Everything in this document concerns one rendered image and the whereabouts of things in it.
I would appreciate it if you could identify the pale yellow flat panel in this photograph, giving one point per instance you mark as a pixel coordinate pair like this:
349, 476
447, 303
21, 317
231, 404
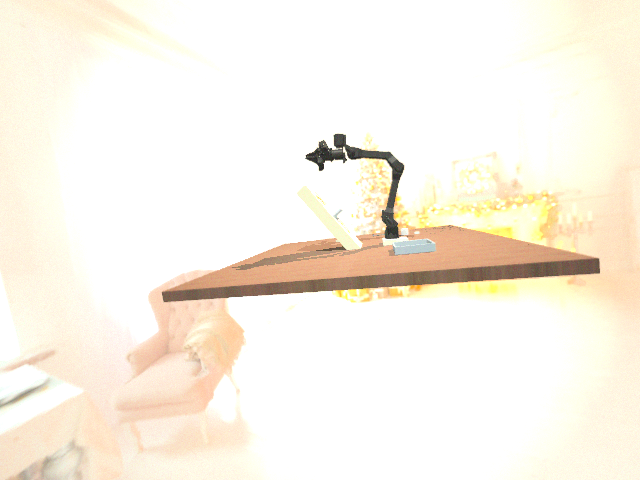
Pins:
343, 234

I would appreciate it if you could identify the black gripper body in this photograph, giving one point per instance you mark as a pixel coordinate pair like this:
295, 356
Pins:
322, 159

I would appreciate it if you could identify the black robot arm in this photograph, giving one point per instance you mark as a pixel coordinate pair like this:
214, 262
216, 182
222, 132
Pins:
354, 153

